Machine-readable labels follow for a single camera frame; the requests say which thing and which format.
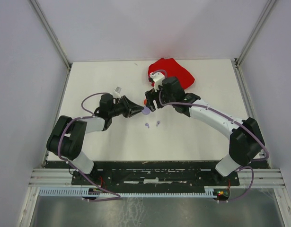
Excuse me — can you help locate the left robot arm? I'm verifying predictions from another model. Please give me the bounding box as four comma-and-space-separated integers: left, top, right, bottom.
46, 92, 144, 184

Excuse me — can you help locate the right aluminium frame post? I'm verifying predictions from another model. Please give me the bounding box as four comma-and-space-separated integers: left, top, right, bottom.
234, 0, 278, 67

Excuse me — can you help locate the red cloth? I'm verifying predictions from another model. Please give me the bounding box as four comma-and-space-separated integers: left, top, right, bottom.
148, 58, 195, 89

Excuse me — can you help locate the aluminium frame rail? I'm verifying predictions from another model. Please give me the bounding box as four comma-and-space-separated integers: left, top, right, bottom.
28, 168, 285, 189

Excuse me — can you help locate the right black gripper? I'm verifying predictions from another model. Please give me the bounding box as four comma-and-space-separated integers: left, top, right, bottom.
145, 85, 175, 112

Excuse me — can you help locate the left aluminium frame post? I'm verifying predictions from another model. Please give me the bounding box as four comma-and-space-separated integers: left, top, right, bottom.
29, 0, 72, 70

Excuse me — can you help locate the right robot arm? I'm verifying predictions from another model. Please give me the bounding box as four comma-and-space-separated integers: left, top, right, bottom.
145, 72, 269, 185

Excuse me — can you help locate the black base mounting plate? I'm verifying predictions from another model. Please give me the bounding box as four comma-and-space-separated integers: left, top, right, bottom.
71, 161, 239, 192

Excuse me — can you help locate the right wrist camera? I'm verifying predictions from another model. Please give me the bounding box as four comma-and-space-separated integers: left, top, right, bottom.
149, 72, 165, 92

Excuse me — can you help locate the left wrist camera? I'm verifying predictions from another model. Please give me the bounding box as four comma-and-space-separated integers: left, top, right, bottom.
113, 87, 121, 98

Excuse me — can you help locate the white cable duct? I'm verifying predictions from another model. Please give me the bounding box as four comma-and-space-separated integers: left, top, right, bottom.
37, 185, 219, 197

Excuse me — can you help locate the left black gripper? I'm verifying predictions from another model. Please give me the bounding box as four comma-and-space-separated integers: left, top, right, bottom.
109, 95, 144, 118

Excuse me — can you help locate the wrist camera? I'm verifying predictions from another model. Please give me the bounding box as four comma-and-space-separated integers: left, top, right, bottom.
113, 87, 121, 98
149, 72, 165, 92

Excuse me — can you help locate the purple earbud charging case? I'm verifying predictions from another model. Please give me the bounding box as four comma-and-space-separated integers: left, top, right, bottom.
141, 106, 151, 115

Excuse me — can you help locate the aluminium frame post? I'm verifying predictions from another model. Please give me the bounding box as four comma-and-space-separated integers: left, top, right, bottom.
234, 0, 278, 67
29, 0, 72, 70

